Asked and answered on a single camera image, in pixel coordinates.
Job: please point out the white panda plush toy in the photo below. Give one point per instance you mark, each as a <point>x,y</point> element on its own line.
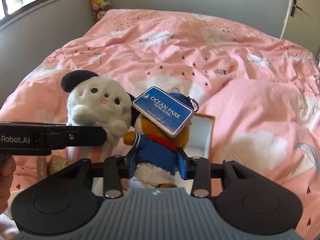
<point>96,101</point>

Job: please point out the pink cloud-print duvet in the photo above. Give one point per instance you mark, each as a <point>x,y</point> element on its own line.
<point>262,91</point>

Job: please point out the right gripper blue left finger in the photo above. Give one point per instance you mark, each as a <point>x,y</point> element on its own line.
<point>130,162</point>

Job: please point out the black door handle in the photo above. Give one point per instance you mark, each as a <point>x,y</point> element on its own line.
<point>294,8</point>

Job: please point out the blue Ocean Park tag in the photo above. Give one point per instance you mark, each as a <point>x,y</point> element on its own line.
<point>168,111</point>

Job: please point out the orange cardboard box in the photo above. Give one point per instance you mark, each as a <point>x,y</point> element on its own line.
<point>200,136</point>

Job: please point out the cream white box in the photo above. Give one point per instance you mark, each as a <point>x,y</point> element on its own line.
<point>65,193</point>

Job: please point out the gold card box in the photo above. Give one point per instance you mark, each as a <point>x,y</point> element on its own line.
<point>56,164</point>

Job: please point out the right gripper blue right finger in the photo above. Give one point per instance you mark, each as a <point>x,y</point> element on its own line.
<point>185,165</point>

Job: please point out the person's left hand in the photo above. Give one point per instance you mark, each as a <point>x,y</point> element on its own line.
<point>7,173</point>

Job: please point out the red panda sailor plush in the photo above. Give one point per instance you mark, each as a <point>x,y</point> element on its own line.
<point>156,156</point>

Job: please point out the beige bedroom door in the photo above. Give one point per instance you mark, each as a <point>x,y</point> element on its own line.
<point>303,27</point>

